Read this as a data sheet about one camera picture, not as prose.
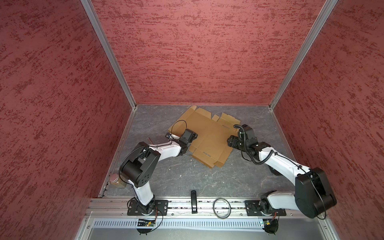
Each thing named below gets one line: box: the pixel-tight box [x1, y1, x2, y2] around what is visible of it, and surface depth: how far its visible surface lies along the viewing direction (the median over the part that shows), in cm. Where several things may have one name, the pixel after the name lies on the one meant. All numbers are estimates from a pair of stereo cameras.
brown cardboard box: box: [168, 105, 241, 168], surface depth 105 cm
